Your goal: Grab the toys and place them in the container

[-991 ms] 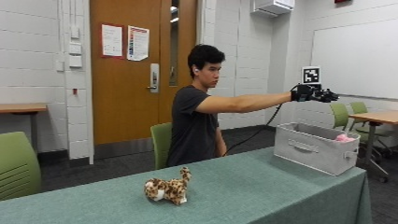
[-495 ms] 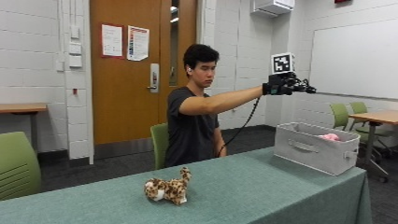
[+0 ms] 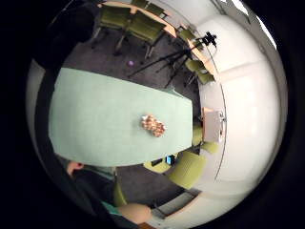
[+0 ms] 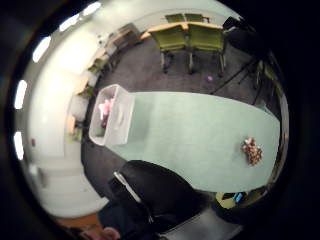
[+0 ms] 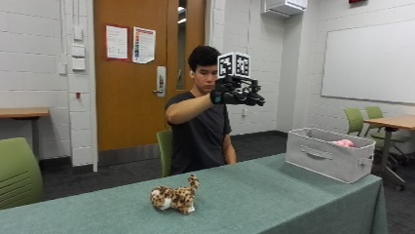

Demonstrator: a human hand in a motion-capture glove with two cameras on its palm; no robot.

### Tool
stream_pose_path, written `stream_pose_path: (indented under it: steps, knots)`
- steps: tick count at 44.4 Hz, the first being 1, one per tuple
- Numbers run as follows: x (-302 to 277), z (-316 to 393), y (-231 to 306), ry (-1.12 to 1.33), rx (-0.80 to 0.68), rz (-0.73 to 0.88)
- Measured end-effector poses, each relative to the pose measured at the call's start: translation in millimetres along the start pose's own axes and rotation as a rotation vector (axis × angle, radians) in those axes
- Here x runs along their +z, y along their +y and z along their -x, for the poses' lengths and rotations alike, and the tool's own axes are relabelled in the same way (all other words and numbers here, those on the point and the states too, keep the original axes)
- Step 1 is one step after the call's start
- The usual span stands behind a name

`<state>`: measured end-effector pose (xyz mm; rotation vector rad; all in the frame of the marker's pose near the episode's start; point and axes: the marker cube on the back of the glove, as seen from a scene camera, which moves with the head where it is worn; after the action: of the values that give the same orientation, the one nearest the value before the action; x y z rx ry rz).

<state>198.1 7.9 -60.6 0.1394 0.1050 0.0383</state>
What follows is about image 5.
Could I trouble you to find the spotted leopard soft toy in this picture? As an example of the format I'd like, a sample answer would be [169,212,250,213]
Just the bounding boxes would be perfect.
[149,174,201,215]

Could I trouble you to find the white wall switch box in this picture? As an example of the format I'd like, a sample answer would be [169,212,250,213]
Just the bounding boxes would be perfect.
[71,26,88,72]

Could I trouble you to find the white marker cube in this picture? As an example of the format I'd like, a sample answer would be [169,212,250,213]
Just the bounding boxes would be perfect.
[217,52,251,80]

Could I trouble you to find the white paper notice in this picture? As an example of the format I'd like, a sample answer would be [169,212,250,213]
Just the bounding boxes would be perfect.
[105,24,130,61]

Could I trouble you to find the the person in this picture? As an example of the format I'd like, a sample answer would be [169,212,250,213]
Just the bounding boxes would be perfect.
[165,45,238,176]

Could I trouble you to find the pink soft toy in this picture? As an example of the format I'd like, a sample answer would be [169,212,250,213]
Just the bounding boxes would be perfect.
[331,138,357,149]

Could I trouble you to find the wooden door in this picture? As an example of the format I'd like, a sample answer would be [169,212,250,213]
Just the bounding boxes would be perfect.
[92,0,208,152]

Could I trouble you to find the green tablecloth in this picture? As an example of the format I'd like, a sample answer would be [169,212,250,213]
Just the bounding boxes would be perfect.
[0,153,390,234]

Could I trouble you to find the white wall unit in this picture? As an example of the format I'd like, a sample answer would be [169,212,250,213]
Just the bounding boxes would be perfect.
[261,0,309,19]

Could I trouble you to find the metal door handle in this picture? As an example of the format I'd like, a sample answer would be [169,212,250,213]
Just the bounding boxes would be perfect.
[153,65,168,98]

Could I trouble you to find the whiteboard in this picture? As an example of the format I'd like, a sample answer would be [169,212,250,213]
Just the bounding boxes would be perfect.
[321,19,415,105]

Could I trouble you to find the grey fabric storage bin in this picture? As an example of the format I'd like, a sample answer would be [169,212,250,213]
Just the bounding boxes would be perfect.
[285,127,376,184]

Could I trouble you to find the colourful paper poster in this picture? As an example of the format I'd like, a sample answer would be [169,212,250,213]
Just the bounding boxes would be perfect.
[130,26,157,64]

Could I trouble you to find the green chair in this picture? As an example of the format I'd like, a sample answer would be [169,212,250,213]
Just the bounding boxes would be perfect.
[156,129,176,178]
[0,136,44,211]
[343,107,367,137]
[363,105,414,164]

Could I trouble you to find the wooden side table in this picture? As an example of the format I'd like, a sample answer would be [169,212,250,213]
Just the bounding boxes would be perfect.
[0,107,52,160]
[362,114,415,191]

